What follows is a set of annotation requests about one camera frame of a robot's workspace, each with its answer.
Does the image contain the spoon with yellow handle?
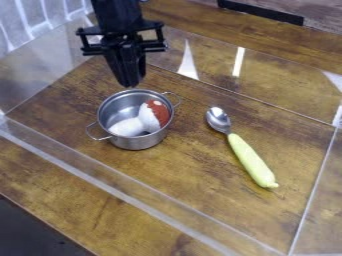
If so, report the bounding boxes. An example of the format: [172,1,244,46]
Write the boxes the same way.
[206,107,279,189]

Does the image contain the black bar on table edge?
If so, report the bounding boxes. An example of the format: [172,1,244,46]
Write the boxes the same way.
[216,0,305,26]

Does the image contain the small silver pot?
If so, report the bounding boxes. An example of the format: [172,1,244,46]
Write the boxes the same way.
[85,89,182,150]

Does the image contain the red and white toy mushroom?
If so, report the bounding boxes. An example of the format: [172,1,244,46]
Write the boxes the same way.
[108,100,170,137]

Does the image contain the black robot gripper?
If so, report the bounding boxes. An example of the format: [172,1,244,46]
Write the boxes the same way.
[76,0,167,87]

